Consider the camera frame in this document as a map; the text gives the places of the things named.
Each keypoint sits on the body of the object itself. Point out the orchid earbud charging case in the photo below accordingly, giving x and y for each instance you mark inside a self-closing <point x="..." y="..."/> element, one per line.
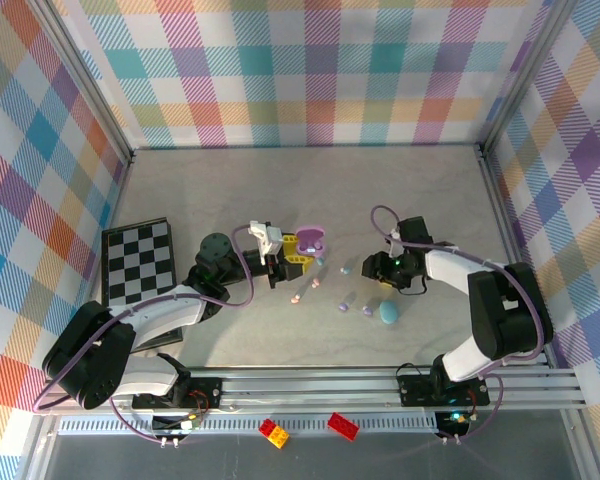
<point x="310" y="234"/>

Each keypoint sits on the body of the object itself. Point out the blue earbud charging case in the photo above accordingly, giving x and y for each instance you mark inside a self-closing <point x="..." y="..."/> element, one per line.
<point x="389" y="312"/>

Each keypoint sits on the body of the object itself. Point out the lavender earbud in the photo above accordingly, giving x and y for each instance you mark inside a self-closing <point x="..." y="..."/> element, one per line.
<point x="343" y="306"/>
<point x="367" y="311"/>

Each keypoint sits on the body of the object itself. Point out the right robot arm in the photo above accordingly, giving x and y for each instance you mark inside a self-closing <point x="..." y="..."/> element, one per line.
<point x="505" y="310"/>

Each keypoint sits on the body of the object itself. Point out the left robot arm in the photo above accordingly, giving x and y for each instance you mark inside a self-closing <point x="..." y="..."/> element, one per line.
<point x="80" y="360"/>

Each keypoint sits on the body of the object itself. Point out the black white checkerboard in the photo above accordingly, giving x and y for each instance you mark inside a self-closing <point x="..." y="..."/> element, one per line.
<point x="135" y="260"/>

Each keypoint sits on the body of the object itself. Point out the red toy brick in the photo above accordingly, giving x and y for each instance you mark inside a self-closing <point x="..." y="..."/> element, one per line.
<point x="343" y="426"/>

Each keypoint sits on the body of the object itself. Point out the black controller board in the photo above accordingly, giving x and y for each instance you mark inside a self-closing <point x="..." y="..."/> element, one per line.
<point x="175" y="425"/>
<point x="452" y="422"/>

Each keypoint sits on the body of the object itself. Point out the red and yellow toy bricks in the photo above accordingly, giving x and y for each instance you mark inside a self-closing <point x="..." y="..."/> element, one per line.
<point x="274" y="432"/>

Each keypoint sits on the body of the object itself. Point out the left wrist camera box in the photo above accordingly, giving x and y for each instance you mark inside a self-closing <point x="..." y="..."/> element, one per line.
<point x="267" y="240"/>

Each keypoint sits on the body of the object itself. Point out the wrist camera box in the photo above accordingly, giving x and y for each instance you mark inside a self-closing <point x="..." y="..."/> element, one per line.
<point x="393" y="242"/>
<point x="267" y="240"/>

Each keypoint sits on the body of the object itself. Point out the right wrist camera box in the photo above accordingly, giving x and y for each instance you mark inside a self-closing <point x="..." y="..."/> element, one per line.
<point x="393" y="242"/>

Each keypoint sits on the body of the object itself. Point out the aluminium side rail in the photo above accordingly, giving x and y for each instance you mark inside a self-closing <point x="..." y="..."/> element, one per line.
<point x="116" y="200"/>
<point x="505" y="225"/>

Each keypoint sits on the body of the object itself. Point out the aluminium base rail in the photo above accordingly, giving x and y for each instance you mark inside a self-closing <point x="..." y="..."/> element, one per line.
<point x="305" y="387"/>

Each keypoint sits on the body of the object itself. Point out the aluminium frame post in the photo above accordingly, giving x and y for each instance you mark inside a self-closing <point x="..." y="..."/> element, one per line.
<point x="85" y="77"/>
<point x="524" y="75"/>

